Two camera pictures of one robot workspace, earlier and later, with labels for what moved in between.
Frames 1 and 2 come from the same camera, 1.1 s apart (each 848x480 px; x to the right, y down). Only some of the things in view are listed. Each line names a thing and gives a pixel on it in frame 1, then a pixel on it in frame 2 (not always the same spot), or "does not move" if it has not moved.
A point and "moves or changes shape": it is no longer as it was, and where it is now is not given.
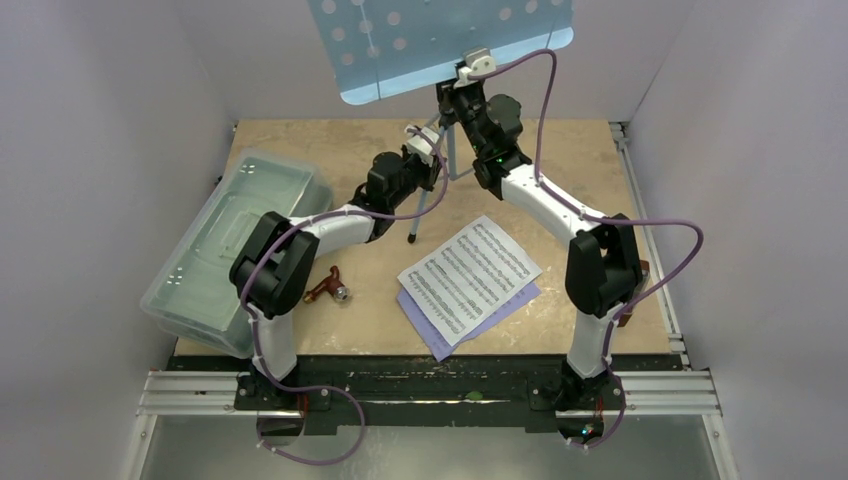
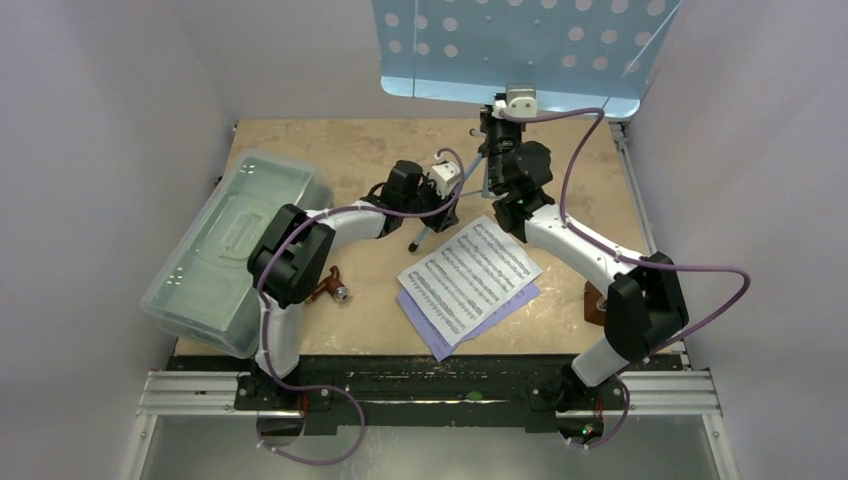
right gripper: [454, 92] → [501, 129]
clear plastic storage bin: [192, 293] does not move
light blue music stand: [374, 47] moves or changes shape
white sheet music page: [462, 284] does not move
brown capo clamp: [333, 284] does not move
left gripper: [430, 173] → [441, 220]
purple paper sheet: [442, 350] does not move
